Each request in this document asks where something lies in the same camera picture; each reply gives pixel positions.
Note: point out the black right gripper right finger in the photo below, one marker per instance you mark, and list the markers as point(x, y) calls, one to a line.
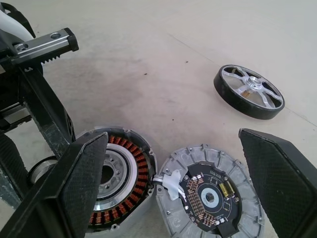
point(280, 183)

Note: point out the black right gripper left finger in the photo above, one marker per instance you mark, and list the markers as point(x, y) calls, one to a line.
point(74, 188)

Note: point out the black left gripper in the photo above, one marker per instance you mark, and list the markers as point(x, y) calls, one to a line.
point(44, 45)

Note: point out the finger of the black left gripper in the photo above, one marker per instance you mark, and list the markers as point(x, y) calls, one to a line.
point(10, 161)

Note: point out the grey stator housing copper coils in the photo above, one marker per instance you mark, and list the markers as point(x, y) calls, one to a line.
point(138, 171)

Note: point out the black rotor wheel silver spokes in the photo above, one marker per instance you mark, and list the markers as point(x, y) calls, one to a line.
point(223, 86)

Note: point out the grey cover plate circuit board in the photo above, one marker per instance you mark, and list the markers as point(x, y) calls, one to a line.
point(210, 158)

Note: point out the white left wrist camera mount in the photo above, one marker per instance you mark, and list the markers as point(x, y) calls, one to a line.
point(11, 23)

